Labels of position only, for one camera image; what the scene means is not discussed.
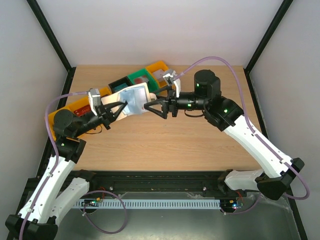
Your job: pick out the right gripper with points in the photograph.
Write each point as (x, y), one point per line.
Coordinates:
(171, 104)

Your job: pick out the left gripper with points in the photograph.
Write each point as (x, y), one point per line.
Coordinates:
(105, 113)

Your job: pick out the beige card holder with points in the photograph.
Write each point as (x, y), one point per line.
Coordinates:
(135, 96)

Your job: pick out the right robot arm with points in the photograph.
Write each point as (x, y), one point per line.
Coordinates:
(277, 170)

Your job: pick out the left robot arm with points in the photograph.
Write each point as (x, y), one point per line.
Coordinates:
(40, 217)

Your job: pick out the white patterned card stack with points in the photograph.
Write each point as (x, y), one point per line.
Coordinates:
(158, 74)

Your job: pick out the red circle card stack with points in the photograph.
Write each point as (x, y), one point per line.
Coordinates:
(141, 79)

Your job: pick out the green bin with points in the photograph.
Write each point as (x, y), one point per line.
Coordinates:
(151, 84)

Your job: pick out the yellow bin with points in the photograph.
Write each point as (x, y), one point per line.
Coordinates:
(105, 91)
(51, 123)
(155, 66)
(78, 104)

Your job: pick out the black bin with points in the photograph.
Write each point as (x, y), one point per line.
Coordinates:
(120, 81)

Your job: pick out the yellow bin far right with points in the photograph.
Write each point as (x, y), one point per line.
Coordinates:
(155, 66)

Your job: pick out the yellow bin far left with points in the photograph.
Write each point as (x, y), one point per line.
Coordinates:
(51, 123)

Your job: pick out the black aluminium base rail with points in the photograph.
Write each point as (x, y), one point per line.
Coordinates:
(215, 184)

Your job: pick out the white slotted cable duct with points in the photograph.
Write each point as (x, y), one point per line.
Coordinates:
(137, 204)

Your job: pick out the left black frame post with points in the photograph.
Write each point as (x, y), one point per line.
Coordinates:
(42, 20)

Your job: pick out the black frame post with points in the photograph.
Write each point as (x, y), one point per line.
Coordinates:
(276, 20)
(42, 20)

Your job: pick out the right black frame post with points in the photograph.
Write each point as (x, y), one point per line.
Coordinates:
(276, 20)

